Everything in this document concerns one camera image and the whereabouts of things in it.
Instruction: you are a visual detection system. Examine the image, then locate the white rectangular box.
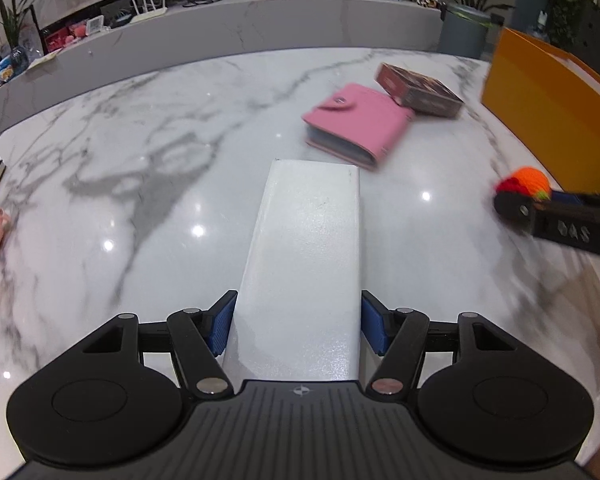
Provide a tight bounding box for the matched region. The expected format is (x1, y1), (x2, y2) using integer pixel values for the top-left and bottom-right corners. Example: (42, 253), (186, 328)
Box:
(223, 160), (361, 387)

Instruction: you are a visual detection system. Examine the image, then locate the white desk clock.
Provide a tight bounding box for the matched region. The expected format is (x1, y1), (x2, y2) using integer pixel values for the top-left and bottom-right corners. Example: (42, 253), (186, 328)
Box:
(85, 15), (104, 36)

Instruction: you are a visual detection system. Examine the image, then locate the grey trash bin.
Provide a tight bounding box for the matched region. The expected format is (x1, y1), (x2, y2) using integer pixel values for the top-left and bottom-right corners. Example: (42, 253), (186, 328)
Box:
(438, 3), (492, 58)

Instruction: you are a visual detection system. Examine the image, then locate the potted plant left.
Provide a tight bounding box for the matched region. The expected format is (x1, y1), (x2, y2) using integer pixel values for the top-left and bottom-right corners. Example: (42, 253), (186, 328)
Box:
(0, 0), (43, 78)

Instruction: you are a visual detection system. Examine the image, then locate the white wifi router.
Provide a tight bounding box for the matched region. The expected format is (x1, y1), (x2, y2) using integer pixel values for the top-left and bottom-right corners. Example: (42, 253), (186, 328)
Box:
(131, 0), (168, 24)

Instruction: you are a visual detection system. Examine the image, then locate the orange storage box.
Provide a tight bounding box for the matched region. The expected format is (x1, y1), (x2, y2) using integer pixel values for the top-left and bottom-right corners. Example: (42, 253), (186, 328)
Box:
(481, 28), (600, 194)

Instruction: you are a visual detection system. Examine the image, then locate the illustrated card box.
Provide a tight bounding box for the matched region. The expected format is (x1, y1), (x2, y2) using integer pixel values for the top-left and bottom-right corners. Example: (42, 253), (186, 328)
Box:
(376, 63), (464, 118)

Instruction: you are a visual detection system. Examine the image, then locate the pink snap card wallet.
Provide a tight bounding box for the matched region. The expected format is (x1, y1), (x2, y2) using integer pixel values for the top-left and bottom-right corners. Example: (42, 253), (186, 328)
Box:
(302, 84), (415, 170)

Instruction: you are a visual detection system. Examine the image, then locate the orange crochet fruit keychain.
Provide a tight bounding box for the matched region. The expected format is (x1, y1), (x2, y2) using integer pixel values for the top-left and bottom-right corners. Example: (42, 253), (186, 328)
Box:
(495, 167), (552, 202)

